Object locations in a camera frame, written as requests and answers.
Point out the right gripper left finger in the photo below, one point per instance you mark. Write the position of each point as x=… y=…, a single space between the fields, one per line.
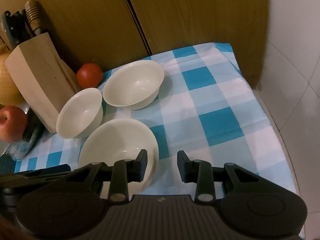
x=124 y=172

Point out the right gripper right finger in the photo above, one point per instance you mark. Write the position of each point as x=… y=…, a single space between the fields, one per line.
x=198 y=172

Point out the cream bowl front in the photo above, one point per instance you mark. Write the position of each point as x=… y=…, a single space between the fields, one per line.
x=122 y=139

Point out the cream bowl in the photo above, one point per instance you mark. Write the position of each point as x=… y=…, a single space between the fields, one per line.
x=135 y=85
x=122 y=139
x=81 y=115

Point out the steel pot with lid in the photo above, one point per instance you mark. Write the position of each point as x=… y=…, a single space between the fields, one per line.
x=32 y=133

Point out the blue white checkered tablecloth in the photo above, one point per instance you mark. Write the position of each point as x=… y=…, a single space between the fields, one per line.
x=207 y=109

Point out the red apple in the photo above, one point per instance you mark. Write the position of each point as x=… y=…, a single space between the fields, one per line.
x=13 y=124

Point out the yellow pomelo in net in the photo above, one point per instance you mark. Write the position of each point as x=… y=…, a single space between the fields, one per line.
x=9 y=93

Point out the red tomato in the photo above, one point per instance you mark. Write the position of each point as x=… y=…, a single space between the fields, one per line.
x=89 y=75

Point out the wooden knife block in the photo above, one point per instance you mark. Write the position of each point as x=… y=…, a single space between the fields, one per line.
x=45 y=81

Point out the wooden cabinet doors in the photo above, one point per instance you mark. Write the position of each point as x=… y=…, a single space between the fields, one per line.
x=115 y=32

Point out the knife handles in block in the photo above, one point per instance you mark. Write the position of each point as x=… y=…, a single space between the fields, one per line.
x=26 y=24

